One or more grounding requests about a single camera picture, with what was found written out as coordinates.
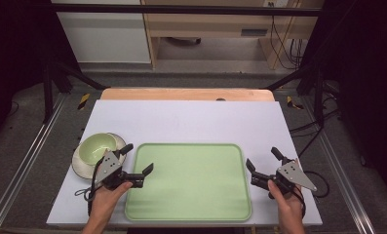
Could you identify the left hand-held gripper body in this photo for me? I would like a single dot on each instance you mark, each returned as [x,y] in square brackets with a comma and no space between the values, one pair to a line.
[108,167]

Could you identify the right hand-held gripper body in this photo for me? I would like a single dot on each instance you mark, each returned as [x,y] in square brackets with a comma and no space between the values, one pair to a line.
[293,175]

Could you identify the green bowl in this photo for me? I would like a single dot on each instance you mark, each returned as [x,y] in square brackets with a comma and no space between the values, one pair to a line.
[95,148]

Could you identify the person's right hand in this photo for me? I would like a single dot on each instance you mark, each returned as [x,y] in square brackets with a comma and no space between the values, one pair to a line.
[290,206]

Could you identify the person's left hand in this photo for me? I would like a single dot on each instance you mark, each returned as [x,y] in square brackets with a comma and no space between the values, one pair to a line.
[105,200]

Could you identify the white plate with dark rim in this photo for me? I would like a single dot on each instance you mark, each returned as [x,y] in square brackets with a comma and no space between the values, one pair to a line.
[80,169]

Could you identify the green tray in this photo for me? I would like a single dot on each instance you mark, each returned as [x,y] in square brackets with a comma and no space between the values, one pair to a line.
[187,182]

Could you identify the yellow black tape marker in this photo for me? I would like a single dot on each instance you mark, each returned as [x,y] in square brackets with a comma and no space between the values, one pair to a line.
[83,101]
[293,103]

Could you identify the white table cover board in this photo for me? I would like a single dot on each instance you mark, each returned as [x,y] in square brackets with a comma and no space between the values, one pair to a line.
[187,122]

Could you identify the black metal stand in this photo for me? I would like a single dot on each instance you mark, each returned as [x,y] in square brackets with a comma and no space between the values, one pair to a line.
[48,94]
[317,97]

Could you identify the wooden table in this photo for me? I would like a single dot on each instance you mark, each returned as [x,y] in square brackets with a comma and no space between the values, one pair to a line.
[181,94]

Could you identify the black curtain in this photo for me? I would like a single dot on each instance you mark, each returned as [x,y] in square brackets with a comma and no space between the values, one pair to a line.
[15,48]
[363,81]

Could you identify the white cabinet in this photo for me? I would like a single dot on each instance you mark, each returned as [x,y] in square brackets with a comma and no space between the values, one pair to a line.
[106,35]

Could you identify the wooden desk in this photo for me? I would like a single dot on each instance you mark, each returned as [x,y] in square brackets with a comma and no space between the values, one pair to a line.
[213,24]

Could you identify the aluminium floor rail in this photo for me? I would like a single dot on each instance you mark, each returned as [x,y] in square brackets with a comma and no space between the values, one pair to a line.
[22,162]
[342,175]

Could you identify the black horizontal frame bar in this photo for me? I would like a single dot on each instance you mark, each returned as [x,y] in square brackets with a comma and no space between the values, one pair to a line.
[181,9]

